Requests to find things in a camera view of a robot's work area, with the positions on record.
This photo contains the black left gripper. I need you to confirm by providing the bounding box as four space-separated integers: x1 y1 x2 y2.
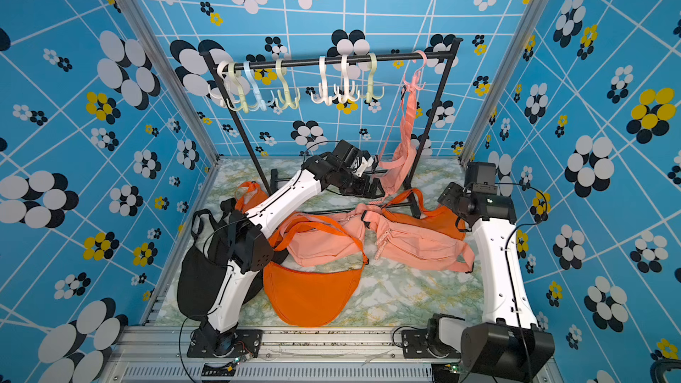
337 168 387 197

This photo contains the orange bag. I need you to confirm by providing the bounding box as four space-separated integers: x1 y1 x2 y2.
381 188 466 240
235 181 269 214
264 230 369 327

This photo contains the pink bag large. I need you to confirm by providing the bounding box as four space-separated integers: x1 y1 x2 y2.
360 209 475 273

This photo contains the black bag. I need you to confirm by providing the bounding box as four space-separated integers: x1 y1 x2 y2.
177 198 275 323

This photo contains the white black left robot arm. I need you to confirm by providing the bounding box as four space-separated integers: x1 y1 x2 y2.
177 140 380 357

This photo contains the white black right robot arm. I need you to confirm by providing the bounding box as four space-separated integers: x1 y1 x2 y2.
427 162 555 382

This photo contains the green hook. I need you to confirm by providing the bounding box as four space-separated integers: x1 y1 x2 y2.
272 59 301 110
227 62 256 113
364 52 385 105

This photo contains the white hook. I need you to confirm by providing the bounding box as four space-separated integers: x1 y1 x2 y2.
209 60 235 111
333 55 358 105
310 56 336 106

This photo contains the pink hook rightmost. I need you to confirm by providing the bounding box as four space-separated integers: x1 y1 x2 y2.
403 51 428 93

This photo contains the light blue hook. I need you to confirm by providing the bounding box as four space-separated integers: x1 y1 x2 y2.
243 61 274 112

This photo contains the white hook leftmost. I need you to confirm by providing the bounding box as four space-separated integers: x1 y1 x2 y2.
209 60 235 111

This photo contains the black clothes rack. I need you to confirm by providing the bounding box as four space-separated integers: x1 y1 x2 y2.
199 35 463 217

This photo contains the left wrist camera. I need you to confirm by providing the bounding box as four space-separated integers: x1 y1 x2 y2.
351 151 376 177

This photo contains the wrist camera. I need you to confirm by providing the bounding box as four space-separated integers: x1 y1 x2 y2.
351 151 376 177
464 162 498 195

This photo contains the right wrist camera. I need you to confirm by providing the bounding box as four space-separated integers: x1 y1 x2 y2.
464 162 498 195

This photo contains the aluminium corner post left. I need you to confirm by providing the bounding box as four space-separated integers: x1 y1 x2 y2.
89 0 219 163

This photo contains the aluminium corner post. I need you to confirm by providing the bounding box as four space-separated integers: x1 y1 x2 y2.
459 0 549 168
89 0 219 163

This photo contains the aluminium corner post right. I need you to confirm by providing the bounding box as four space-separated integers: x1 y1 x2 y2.
459 0 549 168

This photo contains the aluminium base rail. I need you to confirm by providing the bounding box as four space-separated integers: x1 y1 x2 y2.
98 323 565 383

